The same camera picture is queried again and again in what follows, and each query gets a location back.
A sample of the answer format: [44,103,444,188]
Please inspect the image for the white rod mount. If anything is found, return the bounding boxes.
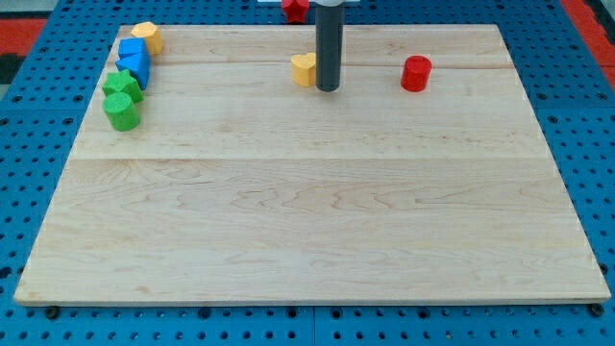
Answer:
[257,0,359,7]

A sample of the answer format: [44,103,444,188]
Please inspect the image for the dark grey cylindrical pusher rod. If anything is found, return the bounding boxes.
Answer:
[315,3,345,92]

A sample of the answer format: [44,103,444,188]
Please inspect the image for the yellow heart block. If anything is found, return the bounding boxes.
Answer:
[290,52,316,87]

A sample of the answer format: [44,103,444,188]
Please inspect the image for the red star block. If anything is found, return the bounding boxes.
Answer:
[281,0,310,24]

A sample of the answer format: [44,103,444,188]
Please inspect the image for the red cylinder block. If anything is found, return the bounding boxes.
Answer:
[400,55,432,92]

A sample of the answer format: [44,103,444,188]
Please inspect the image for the yellow hexagon block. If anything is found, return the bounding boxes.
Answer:
[131,21,163,56]

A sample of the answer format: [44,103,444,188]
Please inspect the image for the light wooden board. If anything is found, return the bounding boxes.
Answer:
[14,25,610,307]

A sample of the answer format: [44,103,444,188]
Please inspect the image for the blue triangle block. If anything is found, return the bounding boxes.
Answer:
[115,53,151,90]

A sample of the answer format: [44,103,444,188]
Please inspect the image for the blue cube block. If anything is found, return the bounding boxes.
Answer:
[118,37,148,59]

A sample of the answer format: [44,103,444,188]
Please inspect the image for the green star block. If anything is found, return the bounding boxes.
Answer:
[102,69,144,103]

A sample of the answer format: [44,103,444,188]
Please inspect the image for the green cylinder block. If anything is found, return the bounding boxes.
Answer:
[102,92,140,132]

